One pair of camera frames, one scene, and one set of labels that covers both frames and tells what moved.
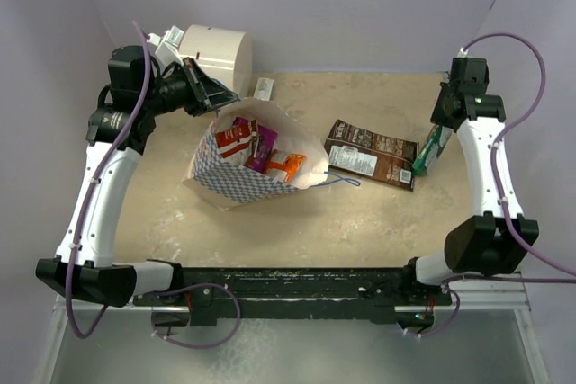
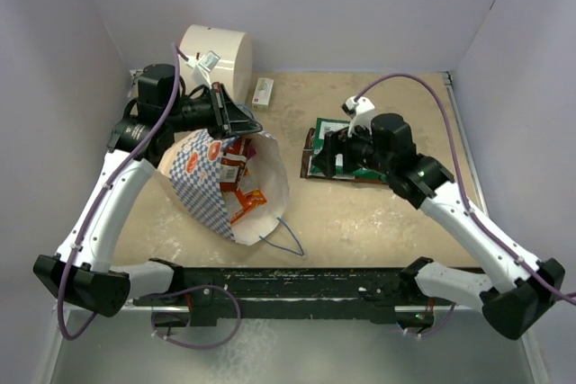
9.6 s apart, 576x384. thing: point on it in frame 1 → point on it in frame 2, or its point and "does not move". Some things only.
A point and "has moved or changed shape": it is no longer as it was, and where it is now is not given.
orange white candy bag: x=295 y=162 → x=247 y=200
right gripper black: x=437 y=117 → x=336 y=143
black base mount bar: x=204 y=291 does not move
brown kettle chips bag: x=357 y=152 has moved or changed shape
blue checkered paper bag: x=226 y=183 → x=193 y=163
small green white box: x=264 y=88 does not move
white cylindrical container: x=224 y=54 does not move
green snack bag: x=430 y=149 → x=325 y=126
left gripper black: x=206 y=94 → x=227 y=116
